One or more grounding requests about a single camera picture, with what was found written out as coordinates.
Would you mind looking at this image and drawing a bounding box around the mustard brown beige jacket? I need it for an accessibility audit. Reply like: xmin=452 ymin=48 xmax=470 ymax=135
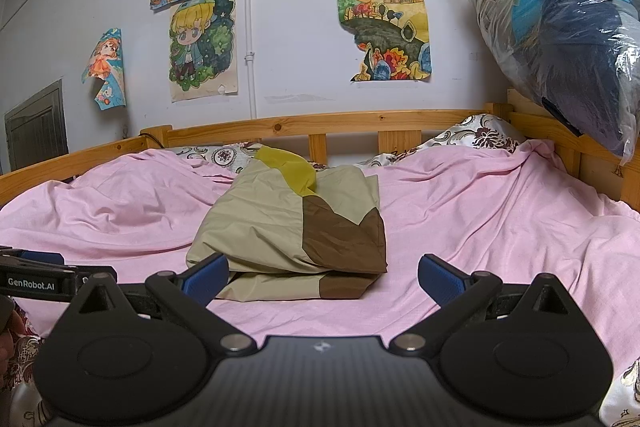
xmin=186 ymin=146 xmax=387 ymax=303

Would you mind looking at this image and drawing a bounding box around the plastic bag of clothes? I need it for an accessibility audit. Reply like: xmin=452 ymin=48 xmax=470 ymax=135
xmin=471 ymin=0 xmax=639 ymax=164

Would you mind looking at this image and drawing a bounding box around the person's left hand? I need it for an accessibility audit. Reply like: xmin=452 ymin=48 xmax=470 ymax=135
xmin=0 ymin=297 xmax=26 ymax=381

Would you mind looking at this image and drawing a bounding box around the floral patterned quilt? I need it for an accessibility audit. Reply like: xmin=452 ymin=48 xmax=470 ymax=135
xmin=0 ymin=112 xmax=640 ymax=427

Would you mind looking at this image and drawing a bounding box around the small curled girl drawing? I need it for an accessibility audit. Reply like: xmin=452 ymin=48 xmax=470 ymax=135
xmin=81 ymin=28 xmax=126 ymax=110

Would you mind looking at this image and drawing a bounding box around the blond child drawing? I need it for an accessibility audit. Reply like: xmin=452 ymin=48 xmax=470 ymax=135
xmin=168 ymin=0 xmax=239 ymax=103

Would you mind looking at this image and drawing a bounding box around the wooden bed frame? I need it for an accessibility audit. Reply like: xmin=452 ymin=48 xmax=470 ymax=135
xmin=1 ymin=89 xmax=639 ymax=210

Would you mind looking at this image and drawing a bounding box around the white wall pipe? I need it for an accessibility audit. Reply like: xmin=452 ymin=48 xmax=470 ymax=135
xmin=244 ymin=0 xmax=257 ymax=119

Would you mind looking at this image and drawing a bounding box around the landscape drawing on wall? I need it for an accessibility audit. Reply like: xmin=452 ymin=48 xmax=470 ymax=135
xmin=336 ymin=0 xmax=432 ymax=82

